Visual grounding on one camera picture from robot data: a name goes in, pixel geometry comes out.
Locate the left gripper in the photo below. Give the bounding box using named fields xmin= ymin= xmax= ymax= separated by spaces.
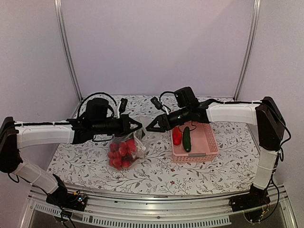
xmin=93 ymin=114 xmax=142 ymax=137

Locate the left aluminium frame post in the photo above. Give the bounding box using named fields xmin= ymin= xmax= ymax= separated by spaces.
xmin=54 ymin=0 xmax=83 ymax=101

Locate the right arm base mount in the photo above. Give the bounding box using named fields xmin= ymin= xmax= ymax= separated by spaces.
xmin=229 ymin=185 xmax=270 ymax=223

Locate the green fake cucumber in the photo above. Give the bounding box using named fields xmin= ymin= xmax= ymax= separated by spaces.
xmin=182 ymin=126 xmax=191 ymax=152

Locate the floral table mat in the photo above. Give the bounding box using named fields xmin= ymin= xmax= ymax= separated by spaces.
xmin=47 ymin=95 xmax=270 ymax=197

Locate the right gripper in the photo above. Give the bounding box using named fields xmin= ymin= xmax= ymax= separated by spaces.
xmin=146 ymin=106 xmax=190 ymax=133

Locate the aluminium frame post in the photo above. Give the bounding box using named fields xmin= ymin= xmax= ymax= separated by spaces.
xmin=233 ymin=0 xmax=261 ymax=101
xmin=54 ymin=0 xmax=83 ymax=101

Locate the red orange fake pepper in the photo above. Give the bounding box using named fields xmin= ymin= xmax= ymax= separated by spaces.
xmin=172 ymin=127 xmax=182 ymax=146

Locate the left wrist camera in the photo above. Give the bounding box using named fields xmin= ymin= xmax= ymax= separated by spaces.
xmin=117 ymin=98 xmax=128 ymax=117

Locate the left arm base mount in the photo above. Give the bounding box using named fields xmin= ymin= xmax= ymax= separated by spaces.
xmin=46 ymin=190 xmax=88 ymax=211

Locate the right aluminium frame post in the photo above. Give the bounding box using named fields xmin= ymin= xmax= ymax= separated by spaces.
xmin=233 ymin=0 xmax=261 ymax=101

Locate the pink plastic basket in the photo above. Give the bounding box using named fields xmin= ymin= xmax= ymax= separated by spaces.
xmin=170 ymin=121 xmax=219 ymax=163

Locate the dark purple fake eggplant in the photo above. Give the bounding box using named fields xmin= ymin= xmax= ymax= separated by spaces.
xmin=124 ymin=154 xmax=139 ymax=162

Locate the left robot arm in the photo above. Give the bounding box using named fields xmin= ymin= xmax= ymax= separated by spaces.
xmin=0 ymin=93 xmax=142 ymax=206

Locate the aluminium front rail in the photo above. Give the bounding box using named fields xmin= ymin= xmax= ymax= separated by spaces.
xmin=20 ymin=185 xmax=298 ymax=228

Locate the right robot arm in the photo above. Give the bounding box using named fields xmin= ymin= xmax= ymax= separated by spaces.
xmin=146 ymin=86 xmax=290 ymax=209

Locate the clear zip top bag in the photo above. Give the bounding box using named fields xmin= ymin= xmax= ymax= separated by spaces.
xmin=107 ymin=117 xmax=159 ymax=170

